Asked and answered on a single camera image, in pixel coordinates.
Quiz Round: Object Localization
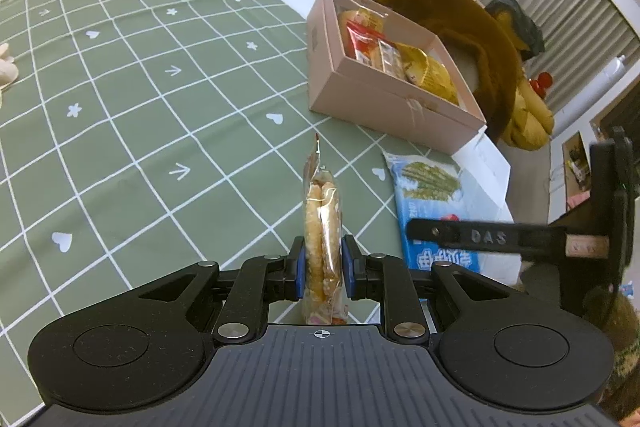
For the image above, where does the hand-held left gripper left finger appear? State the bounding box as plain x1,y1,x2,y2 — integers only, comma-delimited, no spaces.
137,237,307,345

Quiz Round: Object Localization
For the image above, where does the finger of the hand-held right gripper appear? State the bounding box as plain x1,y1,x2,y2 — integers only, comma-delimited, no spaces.
406,218,466,250

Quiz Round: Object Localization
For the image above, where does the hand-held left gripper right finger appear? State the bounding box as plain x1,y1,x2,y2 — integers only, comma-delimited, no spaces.
341,234,513,345

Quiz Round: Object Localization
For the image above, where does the blue snack packet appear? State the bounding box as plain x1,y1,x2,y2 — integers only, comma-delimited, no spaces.
382,151,483,273

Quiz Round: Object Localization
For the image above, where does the pink gift box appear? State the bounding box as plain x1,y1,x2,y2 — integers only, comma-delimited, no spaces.
305,0,488,156

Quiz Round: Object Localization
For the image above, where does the yellow snack packet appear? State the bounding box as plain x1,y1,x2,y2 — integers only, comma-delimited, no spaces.
397,44,461,105

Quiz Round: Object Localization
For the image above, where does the white paper sheet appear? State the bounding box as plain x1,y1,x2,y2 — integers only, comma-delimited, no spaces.
450,127,511,288

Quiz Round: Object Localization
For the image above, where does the cluttered side shelf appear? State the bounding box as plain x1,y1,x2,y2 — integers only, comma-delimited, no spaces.
560,132,593,208

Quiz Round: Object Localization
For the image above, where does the brown plush toy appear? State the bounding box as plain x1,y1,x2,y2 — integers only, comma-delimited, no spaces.
375,0,526,142

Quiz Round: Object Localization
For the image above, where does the green checked tablecloth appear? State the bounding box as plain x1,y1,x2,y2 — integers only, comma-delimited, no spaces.
0,0,501,427

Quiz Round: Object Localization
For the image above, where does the dark grey cushion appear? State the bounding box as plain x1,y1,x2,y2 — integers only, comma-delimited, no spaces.
482,0,545,55

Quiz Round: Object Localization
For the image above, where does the grey curtain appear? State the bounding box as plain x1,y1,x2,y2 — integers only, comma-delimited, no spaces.
475,0,640,118

